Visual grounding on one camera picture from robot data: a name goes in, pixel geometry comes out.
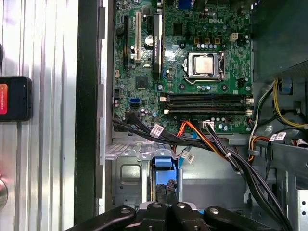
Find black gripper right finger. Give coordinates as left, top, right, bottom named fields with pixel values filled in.
left=167, top=180, right=288, bottom=231

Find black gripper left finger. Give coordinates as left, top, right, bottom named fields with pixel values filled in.
left=64, top=184, right=172, bottom=231

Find hard disk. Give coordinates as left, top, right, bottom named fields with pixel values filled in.
left=150, top=149, right=180, bottom=205

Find black RAM slot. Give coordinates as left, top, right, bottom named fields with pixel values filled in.
left=160, top=92, right=254, bottom=104
left=163, top=105, right=253, bottom=116

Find metal optical drive cage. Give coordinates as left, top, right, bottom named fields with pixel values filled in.
left=264, top=141, right=308, bottom=231

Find black PC case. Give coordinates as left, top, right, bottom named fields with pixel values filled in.
left=73, top=0, right=308, bottom=231

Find metal CPU socket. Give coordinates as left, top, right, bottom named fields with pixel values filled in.
left=182, top=51, right=227, bottom=84

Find round silver metal object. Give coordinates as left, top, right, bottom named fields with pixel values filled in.
left=0, top=179, right=9, bottom=212

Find silver CPU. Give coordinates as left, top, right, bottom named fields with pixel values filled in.
left=193, top=55, right=214, bottom=75

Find green motherboard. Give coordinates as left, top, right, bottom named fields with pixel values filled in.
left=112, top=0, right=254, bottom=135

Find black graphics card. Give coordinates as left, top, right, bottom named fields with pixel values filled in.
left=151, top=13, right=166, bottom=81

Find black smartphone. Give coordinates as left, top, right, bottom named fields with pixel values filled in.
left=0, top=76, right=33, bottom=122

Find black expansion slot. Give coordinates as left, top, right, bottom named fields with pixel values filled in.
left=123, top=15, right=129, bottom=68

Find white expansion slot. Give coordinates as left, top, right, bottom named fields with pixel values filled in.
left=134, top=11, right=142, bottom=64

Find grey power supply unit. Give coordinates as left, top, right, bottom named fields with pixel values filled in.
left=250, top=0, right=308, bottom=77

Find light blue wire with label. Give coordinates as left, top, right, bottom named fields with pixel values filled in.
left=178, top=145, right=195, bottom=167

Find black cable bundle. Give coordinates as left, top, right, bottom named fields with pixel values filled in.
left=112, top=112, right=224, bottom=154
left=204, top=121, right=295, bottom=231

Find orange red wire bundle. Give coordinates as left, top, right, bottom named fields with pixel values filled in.
left=177, top=121, right=231, bottom=159

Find multicolour power wire bundle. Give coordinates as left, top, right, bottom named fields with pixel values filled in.
left=247, top=79, right=277, bottom=164

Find yellow wires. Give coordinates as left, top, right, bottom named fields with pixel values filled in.
left=273, top=78, right=308, bottom=128

